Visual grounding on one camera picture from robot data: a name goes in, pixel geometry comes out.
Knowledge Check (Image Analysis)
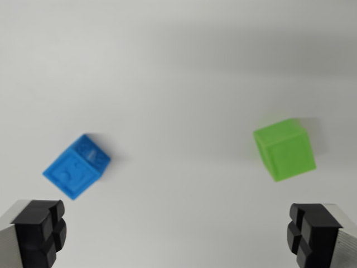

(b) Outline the gripper right finger with silver black pad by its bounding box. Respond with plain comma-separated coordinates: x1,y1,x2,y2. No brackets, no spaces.
286,203,357,268

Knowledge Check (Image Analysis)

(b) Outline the blue embossed toy cube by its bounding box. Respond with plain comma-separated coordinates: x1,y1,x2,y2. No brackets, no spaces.
42,133,112,201

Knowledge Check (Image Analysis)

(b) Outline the green embossed toy cube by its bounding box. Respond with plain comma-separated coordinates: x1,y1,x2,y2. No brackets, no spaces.
252,118,317,183

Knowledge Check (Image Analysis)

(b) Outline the gripper left finger with silver black pad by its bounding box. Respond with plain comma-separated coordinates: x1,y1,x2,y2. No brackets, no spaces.
0,199,67,268

